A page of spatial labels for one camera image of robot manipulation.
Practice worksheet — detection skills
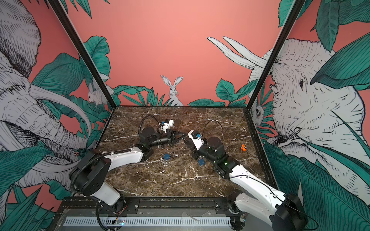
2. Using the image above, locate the orange small object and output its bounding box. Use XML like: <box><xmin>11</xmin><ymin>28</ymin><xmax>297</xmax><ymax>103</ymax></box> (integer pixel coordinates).
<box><xmin>240</xmin><ymin>144</ymin><xmax>247</xmax><ymax>152</ymax></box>

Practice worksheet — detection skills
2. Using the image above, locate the black front mounting rail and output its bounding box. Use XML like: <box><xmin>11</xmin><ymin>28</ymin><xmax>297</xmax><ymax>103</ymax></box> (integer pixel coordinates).
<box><xmin>58</xmin><ymin>196</ymin><xmax>247</xmax><ymax>216</ymax></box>

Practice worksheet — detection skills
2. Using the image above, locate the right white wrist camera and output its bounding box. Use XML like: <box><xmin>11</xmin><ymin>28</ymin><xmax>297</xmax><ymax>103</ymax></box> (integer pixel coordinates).
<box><xmin>188</xmin><ymin>130</ymin><xmax>204</xmax><ymax>150</ymax></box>

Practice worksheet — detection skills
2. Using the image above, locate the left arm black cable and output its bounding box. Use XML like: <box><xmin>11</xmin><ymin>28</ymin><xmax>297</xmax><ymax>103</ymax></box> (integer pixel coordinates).
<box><xmin>138</xmin><ymin>115</ymin><xmax>162</xmax><ymax>136</ymax></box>

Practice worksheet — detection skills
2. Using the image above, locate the white slotted cable duct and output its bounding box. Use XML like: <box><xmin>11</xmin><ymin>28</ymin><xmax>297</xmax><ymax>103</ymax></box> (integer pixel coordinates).
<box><xmin>63</xmin><ymin>216</ymin><xmax>231</xmax><ymax>227</ymax></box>

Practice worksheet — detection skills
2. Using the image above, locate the left black frame post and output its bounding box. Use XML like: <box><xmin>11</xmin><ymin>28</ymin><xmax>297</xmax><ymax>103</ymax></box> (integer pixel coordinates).
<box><xmin>48</xmin><ymin>0</ymin><xmax>117</xmax><ymax>110</ymax></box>

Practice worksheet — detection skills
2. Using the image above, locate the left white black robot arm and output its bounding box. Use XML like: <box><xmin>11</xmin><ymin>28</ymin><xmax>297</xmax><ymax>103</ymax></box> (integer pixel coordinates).
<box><xmin>69</xmin><ymin>127</ymin><xmax>186</xmax><ymax>207</ymax></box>

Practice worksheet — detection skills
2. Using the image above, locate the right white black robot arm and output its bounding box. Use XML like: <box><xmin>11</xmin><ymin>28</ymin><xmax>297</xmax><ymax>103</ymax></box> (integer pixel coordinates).
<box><xmin>184</xmin><ymin>135</ymin><xmax>308</xmax><ymax>231</ymax></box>

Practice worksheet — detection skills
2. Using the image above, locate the right black frame post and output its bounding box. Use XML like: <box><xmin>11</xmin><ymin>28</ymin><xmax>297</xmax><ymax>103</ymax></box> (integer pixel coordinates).
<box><xmin>246</xmin><ymin>0</ymin><xmax>305</xmax><ymax>110</ymax></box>

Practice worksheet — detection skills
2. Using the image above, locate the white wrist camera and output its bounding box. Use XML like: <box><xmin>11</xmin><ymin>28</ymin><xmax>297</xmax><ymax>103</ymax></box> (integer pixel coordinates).
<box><xmin>188</xmin><ymin>130</ymin><xmax>204</xmax><ymax>150</ymax></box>
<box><xmin>160</xmin><ymin>119</ymin><xmax>174</xmax><ymax>133</ymax></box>

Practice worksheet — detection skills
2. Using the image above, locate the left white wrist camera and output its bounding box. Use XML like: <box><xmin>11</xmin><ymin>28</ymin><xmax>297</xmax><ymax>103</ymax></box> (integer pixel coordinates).
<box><xmin>160</xmin><ymin>119</ymin><xmax>174</xmax><ymax>133</ymax></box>

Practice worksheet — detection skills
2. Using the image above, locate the black frame post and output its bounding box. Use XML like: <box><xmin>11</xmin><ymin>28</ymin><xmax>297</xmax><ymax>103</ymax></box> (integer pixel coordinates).
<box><xmin>246</xmin><ymin>0</ymin><xmax>305</xmax><ymax>110</ymax></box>
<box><xmin>48</xmin><ymin>0</ymin><xmax>117</xmax><ymax>110</ymax></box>

